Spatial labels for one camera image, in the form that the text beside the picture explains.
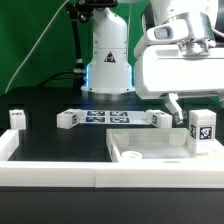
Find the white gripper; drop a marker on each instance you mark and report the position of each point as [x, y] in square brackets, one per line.
[162, 70]

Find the white square tabletop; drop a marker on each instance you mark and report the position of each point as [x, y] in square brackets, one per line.
[148, 144]

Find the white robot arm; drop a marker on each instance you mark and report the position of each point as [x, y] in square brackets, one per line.
[109, 75]

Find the white U-shaped obstacle fence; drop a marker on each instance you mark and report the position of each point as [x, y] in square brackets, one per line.
[193, 173]

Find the white sheet with AprilTags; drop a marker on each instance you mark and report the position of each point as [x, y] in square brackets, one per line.
[114, 117]

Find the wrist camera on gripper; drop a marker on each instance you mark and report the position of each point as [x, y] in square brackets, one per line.
[176, 31]

